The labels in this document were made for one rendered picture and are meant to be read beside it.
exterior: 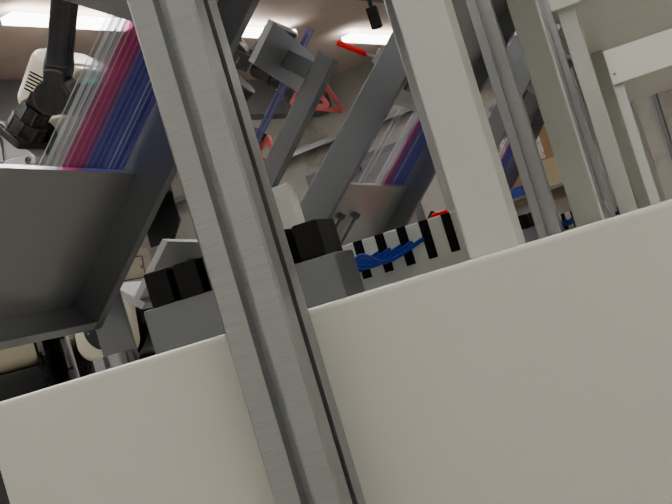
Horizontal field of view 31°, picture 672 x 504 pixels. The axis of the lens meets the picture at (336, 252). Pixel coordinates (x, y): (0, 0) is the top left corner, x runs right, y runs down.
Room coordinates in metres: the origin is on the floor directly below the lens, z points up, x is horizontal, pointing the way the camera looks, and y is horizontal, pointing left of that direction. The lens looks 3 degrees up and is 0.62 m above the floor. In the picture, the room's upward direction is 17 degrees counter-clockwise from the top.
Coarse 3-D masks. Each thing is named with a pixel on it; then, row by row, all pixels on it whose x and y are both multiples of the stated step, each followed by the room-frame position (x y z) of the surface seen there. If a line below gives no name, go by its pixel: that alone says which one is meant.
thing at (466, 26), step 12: (456, 0) 2.34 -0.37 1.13; (492, 0) 2.60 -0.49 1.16; (504, 0) 2.70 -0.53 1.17; (456, 12) 2.39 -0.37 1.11; (468, 12) 2.48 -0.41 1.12; (504, 12) 2.77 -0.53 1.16; (468, 24) 2.53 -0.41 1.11; (468, 36) 2.59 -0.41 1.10; (468, 48) 2.65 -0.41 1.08; (408, 84) 2.22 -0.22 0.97; (408, 96) 2.42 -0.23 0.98; (408, 108) 2.47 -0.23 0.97
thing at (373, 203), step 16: (352, 192) 2.44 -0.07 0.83; (368, 192) 2.56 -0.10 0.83; (384, 192) 2.69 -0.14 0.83; (400, 192) 2.83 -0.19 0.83; (352, 208) 2.51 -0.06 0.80; (368, 208) 2.64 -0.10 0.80; (384, 208) 2.77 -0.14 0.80; (368, 224) 2.72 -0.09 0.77; (384, 224) 2.87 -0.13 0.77; (352, 240) 2.67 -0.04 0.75
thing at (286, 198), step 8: (288, 184) 1.95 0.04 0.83; (280, 192) 1.94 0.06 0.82; (288, 192) 1.94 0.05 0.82; (280, 200) 1.94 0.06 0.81; (288, 200) 1.94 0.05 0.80; (296, 200) 1.97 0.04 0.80; (280, 208) 1.94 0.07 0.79; (288, 208) 1.94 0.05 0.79; (296, 208) 1.95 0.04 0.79; (280, 216) 1.94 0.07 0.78; (288, 216) 1.94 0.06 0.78; (296, 216) 1.94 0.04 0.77; (288, 224) 1.94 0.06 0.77; (296, 224) 1.94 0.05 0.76
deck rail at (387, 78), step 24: (384, 48) 2.17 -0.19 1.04; (384, 72) 2.17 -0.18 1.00; (360, 96) 2.19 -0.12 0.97; (384, 96) 2.17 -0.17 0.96; (360, 120) 2.19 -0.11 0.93; (384, 120) 2.20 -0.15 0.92; (336, 144) 2.21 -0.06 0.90; (360, 144) 2.19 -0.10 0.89; (336, 168) 2.21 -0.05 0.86; (312, 192) 2.23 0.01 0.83; (336, 192) 2.21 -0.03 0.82; (312, 216) 2.23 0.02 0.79
